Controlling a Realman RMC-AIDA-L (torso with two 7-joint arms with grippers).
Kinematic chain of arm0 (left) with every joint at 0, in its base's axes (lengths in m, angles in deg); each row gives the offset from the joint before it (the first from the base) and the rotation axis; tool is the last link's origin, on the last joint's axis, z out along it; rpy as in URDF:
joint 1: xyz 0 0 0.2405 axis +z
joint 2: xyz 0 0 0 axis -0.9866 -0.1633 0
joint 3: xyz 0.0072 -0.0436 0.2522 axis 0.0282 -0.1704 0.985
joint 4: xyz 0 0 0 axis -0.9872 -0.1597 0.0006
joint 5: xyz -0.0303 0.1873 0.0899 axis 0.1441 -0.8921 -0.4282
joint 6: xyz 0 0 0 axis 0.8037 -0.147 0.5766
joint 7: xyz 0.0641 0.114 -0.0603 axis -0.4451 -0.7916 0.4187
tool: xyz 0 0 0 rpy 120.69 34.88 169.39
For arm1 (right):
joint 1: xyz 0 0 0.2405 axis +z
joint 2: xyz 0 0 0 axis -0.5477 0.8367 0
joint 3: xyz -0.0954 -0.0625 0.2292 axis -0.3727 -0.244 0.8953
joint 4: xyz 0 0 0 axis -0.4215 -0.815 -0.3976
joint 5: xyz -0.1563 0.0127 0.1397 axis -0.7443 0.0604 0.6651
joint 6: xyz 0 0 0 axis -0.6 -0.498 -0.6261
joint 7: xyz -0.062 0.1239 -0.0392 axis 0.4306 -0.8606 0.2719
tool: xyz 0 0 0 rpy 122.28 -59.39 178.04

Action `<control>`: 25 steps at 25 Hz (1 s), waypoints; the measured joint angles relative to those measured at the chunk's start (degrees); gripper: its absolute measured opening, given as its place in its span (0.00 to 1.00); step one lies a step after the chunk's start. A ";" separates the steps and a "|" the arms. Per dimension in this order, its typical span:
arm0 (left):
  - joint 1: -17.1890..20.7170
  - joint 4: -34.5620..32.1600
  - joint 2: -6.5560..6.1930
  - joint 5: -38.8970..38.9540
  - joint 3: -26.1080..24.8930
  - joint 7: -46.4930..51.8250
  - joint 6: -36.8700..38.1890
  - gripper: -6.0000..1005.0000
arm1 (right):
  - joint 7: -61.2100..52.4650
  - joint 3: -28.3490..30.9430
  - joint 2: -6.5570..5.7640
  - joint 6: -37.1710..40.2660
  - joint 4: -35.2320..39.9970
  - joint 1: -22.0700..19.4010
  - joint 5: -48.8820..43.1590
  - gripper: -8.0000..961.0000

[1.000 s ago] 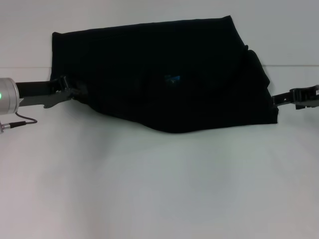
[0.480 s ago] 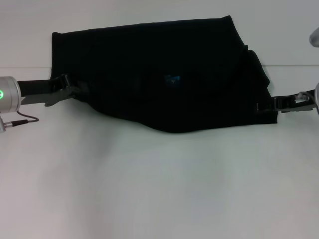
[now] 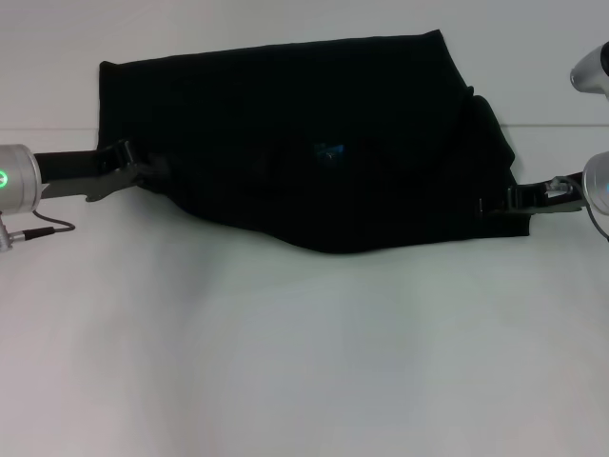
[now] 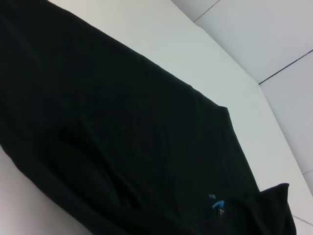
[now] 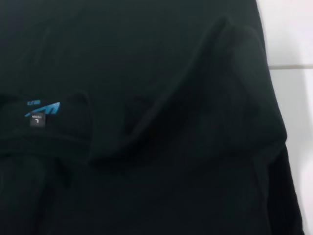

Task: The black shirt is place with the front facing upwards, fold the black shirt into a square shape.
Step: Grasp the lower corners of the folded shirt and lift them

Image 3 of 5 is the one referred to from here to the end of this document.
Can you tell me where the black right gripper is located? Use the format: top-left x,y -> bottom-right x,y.
478,176 -> 587,220

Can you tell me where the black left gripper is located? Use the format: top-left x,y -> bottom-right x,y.
30,139 -> 172,204

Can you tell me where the black shirt with FREE print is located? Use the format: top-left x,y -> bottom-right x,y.
97,29 -> 531,256

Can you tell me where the left arm cable with plug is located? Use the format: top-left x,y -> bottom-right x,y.
0,211 -> 76,253

